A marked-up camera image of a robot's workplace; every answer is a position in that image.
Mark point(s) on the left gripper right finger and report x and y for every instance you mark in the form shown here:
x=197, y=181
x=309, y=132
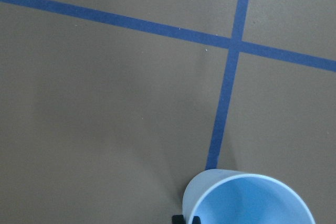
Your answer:
x=196, y=220

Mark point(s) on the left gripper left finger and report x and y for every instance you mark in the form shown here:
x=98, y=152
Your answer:
x=177, y=219

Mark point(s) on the blue cup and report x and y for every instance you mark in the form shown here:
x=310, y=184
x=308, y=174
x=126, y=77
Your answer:
x=229, y=196

